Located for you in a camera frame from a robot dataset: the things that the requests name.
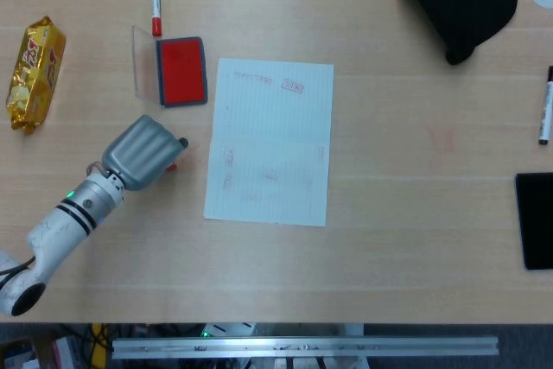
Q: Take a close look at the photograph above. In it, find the white device with green light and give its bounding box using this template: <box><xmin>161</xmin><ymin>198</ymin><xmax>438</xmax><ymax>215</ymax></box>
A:
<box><xmin>200</xmin><ymin>322</ymin><xmax>256</xmax><ymax>338</ymax></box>

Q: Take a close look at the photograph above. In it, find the black white marker pen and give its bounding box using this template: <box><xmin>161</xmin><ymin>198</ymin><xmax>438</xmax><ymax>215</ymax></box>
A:
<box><xmin>537</xmin><ymin>65</ymin><xmax>553</xmax><ymax>146</ymax></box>

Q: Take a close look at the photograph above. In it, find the golden snack package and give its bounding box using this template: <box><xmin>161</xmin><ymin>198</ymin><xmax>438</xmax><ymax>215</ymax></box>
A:
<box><xmin>5</xmin><ymin>15</ymin><xmax>67</xmax><ymax>136</ymax></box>

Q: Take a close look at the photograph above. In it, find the aluminium rail profile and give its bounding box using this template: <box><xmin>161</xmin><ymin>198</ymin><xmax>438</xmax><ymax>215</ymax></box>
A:
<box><xmin>111</xmin><ymin>335</ymin><xmax>500</xmax><ymax>360</ymax></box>

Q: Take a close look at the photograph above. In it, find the clear plastic ink pad lid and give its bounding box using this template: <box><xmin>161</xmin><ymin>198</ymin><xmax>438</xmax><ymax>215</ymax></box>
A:
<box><xmin>130</xmin><ymin>24</ymin><xmax>165</xmax><ymax>107</ymax></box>

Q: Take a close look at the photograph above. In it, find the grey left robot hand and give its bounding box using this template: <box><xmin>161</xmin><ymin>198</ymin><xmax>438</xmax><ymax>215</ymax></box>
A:
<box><xmin>101</xmin><ymin>114</ymin><xmax>190</xmax><ymax>192</ymax></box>

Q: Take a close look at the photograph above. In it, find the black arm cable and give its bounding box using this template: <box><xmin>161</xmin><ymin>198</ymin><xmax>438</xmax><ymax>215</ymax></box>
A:
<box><xmin>0</xmin><ymin>256</ymin><xmax>35</xmax><ymax>290</ymax></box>

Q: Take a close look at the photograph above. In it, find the white lined paper sheet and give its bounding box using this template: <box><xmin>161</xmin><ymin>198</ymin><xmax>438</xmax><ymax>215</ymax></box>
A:
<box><xmin>202</xmin><ymin>57</ymin><xmax>335</xmax><ymax>228</ymax></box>

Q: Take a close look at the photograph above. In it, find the red ink pad grey case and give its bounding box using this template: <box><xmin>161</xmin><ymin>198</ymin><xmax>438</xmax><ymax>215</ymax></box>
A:
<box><xmin>155</xmin><ymin>36</ymin><xmax>209</xmax><ymax>108</ymax></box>

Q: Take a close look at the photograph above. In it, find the black smartphone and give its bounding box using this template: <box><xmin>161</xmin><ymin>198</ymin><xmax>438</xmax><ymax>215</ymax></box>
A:
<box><xmin>514</xmin><ymin>172</ymin><xmax>553</xmax><ymax>271</ymax></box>

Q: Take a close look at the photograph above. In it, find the black knit beanie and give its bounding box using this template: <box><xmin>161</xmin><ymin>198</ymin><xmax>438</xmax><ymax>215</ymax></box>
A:
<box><xmin>392</xmin><ymin>0</ymin><xmax>518</xmax><ymax>67</ymax></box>

